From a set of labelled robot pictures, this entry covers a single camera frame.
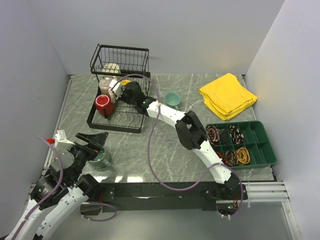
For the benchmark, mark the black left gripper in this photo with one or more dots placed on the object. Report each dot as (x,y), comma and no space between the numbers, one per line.
(96,142)

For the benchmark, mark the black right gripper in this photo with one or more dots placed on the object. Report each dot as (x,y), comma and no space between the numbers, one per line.
(121,97)

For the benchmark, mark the yellow plastic cup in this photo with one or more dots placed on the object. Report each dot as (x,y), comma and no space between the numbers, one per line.
(125,82)

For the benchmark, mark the dark green ceramic mug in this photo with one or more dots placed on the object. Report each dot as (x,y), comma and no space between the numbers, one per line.
(102,160)

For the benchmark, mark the pink mug lilac inside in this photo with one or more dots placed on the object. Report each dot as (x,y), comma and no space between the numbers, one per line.
(105,86)

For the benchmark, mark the red mug black handle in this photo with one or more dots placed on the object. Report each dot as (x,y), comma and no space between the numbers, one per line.
(104,105)

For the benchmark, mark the white floral mug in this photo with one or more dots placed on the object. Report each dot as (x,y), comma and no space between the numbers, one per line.
(112,68)

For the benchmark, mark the small teal cup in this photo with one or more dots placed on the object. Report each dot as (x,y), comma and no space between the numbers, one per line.
(172,100)

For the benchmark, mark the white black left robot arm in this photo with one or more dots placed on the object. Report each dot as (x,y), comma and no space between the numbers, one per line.
(62,189)

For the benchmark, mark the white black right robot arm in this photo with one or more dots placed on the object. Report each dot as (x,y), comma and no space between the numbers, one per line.
(191,134)

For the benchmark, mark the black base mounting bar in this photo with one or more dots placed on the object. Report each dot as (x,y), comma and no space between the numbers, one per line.
(138,196)

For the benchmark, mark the pink black rolled tie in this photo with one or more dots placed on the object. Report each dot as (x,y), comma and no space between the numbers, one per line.
(213,135)

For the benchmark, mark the folded yellow cloth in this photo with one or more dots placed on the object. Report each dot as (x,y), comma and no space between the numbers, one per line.
(226,97)

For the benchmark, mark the red black rolled tie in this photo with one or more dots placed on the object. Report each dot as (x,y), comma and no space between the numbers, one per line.
(221,156)

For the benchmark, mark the black white rolled tie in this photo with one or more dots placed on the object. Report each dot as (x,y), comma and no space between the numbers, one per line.
(236,135)

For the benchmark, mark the brown black rolled tie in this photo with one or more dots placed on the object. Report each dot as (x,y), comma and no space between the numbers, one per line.
(231,158)

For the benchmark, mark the yellow black rolled tie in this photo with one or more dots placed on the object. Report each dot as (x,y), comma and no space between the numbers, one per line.
(243,156)

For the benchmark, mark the green divided organizer tray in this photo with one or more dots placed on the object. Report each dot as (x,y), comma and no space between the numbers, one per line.
(255,140)

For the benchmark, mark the black wire dish rack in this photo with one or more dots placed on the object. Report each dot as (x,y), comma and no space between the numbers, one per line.
(132,60)

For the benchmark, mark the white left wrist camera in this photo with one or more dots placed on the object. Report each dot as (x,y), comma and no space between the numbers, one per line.
(60,141)

